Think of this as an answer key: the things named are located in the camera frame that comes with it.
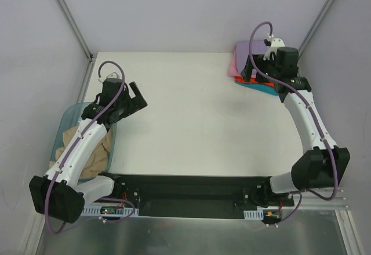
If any purple t shirt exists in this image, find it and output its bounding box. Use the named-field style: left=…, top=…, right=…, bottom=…
left=235, top=40, right=268, bottom=75

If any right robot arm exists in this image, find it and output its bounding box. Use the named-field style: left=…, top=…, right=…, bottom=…
left=235, top=35, right=350, bottom=206

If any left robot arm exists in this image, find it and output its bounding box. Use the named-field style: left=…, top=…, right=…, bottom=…
left=29, top=78, right=147, bottom=224

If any teal folded t shirt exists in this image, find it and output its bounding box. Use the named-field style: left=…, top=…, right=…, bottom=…
left=235, top=81, right=278, bottom=96

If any orange folded t shirt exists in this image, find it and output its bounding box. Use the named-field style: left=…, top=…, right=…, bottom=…
left=234, top=76, right=274, bottom=88

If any pink folded t shirt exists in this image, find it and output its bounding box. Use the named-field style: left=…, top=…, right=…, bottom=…
left=227, top=53, right=247, bottom=77

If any translucent blue plastic bin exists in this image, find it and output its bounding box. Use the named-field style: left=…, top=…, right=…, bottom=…
left=50, top=103, right=116, bottom=183

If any beige t shirt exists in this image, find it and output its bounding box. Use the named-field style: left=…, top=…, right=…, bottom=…
left=49, top=126, right=114, bottom=180

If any left aluminium frame post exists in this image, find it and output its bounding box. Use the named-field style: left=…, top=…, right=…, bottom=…
left=43, top=0, right=96, bottom=62

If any aluminium frame post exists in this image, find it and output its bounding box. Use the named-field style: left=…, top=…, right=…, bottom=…
left=299, top=0, right=336, bottom=58
left=43, top=0, right=96, bottom=62

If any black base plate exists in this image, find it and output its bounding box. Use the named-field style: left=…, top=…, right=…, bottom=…
left=102, top=174, right=294, bottom=219

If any right aluminium frame post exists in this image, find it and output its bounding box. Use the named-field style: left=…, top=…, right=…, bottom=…
left=299, top=0, right=336, bottom=58

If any left white cable duct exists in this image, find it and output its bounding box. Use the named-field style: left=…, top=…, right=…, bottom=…
left=81, top=205, right=139, bottom=217

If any white cable duct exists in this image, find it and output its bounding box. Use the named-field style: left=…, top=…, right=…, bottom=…
left=243, top=209, right=264, bottom=221
left=81, top=205, right=139, bottom=217

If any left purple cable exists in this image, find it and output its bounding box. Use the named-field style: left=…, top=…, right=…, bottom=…
left=45, top=60, right=137, bottom=234

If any aluminium rail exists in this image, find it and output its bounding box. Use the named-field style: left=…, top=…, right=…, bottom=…
left=299, top=188, right=350, bottom=210

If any right white cable duct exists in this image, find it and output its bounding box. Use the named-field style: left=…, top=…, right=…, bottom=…
left=243, top=209, right=264, bottom=221

